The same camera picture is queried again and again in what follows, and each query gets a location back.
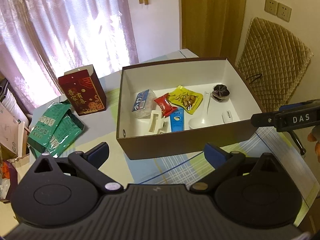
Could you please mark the dark scrunchie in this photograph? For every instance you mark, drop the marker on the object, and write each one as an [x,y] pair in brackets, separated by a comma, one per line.
[220,92]

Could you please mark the white pill bottle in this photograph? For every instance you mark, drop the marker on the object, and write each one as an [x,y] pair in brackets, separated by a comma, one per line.
[228,116]

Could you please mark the quilted tan chair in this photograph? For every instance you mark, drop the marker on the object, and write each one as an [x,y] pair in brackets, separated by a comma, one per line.
[272,62]

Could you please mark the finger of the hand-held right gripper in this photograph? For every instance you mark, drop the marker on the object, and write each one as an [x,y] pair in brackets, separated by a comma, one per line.
[292,106]
[262,120]

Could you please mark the white plastic spoon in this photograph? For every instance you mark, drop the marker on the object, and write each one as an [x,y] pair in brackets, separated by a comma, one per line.
[198,121]

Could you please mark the pink sheer curtain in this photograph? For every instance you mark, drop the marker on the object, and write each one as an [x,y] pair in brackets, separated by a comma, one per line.
[62,30]

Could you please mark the green foil packet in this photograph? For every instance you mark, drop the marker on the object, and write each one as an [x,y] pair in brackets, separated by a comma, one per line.
[67,135]
[46,125]

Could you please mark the wall socket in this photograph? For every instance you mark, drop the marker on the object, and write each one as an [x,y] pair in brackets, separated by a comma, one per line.
[284,12]
[271,6]

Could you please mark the red snack packet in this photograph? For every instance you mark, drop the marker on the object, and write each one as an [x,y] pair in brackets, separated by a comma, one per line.
[165,105]

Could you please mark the yellow snack packet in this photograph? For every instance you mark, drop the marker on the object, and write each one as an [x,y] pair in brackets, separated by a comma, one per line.
[185,100]

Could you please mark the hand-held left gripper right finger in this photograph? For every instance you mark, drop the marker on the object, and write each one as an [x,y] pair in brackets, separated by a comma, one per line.
[215,156]

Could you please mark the clear plastic tissue pack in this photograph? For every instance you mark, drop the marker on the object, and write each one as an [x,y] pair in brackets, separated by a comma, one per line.
[143,102]

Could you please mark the white paper stack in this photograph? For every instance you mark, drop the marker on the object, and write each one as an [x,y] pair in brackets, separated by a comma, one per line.
[15,102]

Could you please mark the red gift box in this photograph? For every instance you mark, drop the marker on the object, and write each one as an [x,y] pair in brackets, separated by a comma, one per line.
[82,92]

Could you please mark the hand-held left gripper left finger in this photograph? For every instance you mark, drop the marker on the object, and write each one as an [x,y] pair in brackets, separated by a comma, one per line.
[100,155]

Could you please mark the golden curtain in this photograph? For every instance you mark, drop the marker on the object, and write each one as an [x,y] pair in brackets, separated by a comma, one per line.
[212,17]

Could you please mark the blue toothpaste tube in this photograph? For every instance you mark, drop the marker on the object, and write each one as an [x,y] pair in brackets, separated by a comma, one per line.
[177,120]

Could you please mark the checked tablecloth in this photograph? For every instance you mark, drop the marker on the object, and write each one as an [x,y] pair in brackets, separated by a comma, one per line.
[150,170]

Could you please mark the white plastic clip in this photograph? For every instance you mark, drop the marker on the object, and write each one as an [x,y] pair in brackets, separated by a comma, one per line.
[153,122]

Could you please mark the brown cardboard box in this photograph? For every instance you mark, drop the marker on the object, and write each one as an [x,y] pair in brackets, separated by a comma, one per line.
[175,142]

